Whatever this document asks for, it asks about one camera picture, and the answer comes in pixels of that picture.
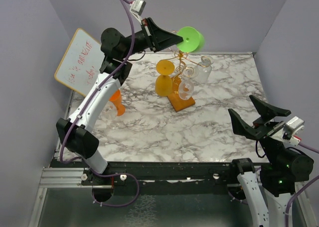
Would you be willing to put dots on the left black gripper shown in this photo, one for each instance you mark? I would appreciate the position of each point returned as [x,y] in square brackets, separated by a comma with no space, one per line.
[162,38]

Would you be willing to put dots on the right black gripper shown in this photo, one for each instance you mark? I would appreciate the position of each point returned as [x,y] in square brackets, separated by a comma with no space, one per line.
[267,111]

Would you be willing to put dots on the green plastic goblet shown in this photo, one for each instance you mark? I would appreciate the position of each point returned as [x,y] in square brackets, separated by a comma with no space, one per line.
[193,40]

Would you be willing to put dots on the yellow plastic goblet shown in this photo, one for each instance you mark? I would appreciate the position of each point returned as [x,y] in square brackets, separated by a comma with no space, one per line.
[163,85]

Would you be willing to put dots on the clear patterned stemmed glass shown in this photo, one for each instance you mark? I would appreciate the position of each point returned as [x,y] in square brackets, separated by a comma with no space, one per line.
[204,71]

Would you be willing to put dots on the clear round wine glass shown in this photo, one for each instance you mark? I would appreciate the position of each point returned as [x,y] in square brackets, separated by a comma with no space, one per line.
[186,87]

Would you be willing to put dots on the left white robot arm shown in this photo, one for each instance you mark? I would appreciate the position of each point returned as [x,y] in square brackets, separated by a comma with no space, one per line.
[75,133]

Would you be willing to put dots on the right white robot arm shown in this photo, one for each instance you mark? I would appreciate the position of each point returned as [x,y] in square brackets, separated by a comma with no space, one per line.
[271,192]

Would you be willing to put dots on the orange plastic goblet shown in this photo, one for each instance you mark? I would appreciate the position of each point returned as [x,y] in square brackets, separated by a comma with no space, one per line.
[116,99]

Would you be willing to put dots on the white framed whiteboard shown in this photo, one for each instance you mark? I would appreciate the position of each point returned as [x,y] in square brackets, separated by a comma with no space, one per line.
[80,64]

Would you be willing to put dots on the clear glass near whiteboard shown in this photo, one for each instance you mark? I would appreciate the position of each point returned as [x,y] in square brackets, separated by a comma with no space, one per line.
[109,115]

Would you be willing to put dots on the gold wire wine glass rack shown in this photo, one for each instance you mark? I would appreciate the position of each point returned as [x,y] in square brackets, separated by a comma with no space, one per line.
[183,60]

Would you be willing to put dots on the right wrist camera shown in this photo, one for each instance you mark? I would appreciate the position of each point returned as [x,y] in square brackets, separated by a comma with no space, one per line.
[287,132]

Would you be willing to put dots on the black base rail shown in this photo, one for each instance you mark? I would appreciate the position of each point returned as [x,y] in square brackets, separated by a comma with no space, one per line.
[164,178]

